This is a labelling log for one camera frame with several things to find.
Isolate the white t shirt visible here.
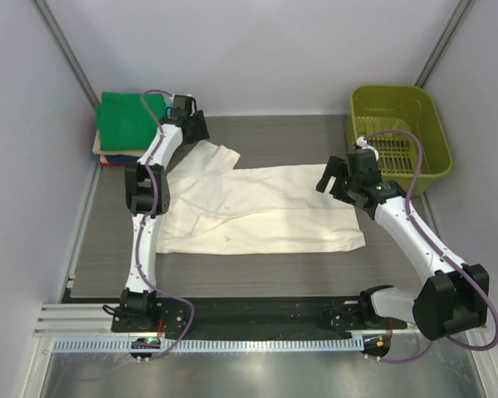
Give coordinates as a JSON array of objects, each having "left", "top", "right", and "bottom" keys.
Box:
[{"left": 156, "top": 142, "right": 365, "bottom": 255}]

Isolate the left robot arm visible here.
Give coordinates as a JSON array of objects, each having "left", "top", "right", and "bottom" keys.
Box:
[{"left": 112, "top": 90, "right": 209, "bottom": 332}]

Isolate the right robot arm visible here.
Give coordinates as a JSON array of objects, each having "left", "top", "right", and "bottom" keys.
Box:
[{"left": 315, "top": 149, "right": 489, "bottom": 341}]

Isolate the light blue folded t shirt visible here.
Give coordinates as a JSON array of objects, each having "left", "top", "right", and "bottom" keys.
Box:
[{"left": 164, "top": 100, "right": 173, "bottom": 118}]

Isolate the green folded t shirt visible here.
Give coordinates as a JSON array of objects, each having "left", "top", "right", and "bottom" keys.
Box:
[{"left": 95, "top": 91, "right": 165, "bottom": 151}]

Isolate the olive green plastic bin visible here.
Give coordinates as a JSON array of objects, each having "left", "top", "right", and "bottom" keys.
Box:
[{"left": 345, "top": 85, "right": 452, "bottom": 197}]

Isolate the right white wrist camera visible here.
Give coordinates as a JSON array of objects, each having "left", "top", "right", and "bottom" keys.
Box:
[{"left": 354, "top": 136, "right": 377, "bottom": 152}]

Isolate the left corner aluminium post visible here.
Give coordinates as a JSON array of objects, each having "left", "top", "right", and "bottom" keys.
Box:
[{"left": 31, "top": 0, "right": 100, "bottom": 107}]

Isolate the corner aluminium post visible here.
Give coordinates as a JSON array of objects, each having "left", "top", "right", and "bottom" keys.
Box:
[
  {"left": 414, "top": 0, "right": 476, "bottom": 88},
  {"left": 31, "top": 0, "right": 100, "bottom": 107}
]

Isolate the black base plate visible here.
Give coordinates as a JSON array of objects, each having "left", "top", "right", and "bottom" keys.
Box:
[{"left": 103, "top": 294, "right": 407, "bottom": 341}]

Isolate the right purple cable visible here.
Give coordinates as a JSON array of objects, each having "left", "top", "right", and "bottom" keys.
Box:
[{"left": 359, "top": 129, "right": 498, "bottom": 366}]

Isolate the right corner aluminium post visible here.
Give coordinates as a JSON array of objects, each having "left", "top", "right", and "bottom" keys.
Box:
[{"left": 414, "top": 0, "right": 476, "bottom": 88}]

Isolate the aluminium frame rail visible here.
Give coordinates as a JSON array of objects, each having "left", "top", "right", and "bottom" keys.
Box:
[{"left": 35, "top": 301, "right": 414, "bottom": 336}]

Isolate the slotted cable duct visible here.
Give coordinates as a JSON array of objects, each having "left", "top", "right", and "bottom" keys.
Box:
[{"left": 53, "top": 336, "right": 364, "bottom": 354}]

